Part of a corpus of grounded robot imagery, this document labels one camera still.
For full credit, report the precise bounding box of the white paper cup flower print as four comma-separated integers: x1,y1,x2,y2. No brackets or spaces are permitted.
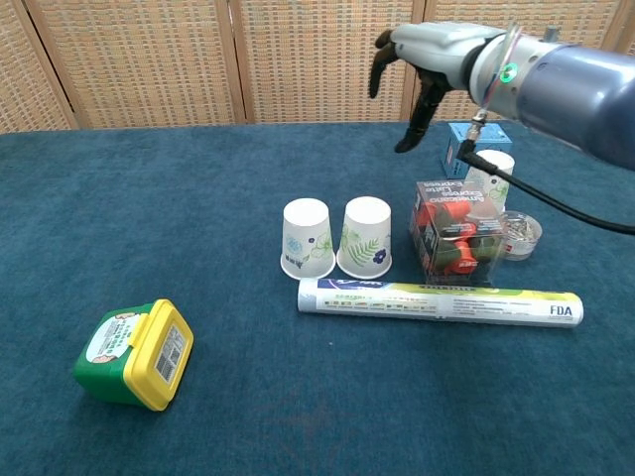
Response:
279,197,337,280
463,149,516,215

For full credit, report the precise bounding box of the green box with yellow lid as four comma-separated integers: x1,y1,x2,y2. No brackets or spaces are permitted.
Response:
72,297,195,413

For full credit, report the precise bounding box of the blue carpet table mat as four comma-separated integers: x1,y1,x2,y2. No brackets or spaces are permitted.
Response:
0,121,635,476

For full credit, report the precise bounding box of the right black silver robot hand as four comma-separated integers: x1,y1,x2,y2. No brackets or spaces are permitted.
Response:
367,22,505,154

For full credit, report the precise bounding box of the woven folding screen panel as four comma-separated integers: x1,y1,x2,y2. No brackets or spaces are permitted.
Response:
228,0,426,125
409,0,635,123
592,29,635,59
22,0,248,131
0,0,80,134

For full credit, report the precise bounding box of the white green wrapped roll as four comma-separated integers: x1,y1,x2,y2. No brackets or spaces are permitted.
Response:
297,277,585,327

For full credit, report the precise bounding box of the light blue cardboard box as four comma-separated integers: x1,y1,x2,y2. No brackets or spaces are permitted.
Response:
441,121,515,180

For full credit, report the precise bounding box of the clear coffee capsule box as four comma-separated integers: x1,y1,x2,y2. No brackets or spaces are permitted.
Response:
408,178,510,287

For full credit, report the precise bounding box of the white paper cup fern print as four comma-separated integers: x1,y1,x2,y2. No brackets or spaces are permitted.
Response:
335,195,393,280

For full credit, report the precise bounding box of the clear round paperclip container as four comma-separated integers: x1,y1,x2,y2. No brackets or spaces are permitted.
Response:
500,209,544,262

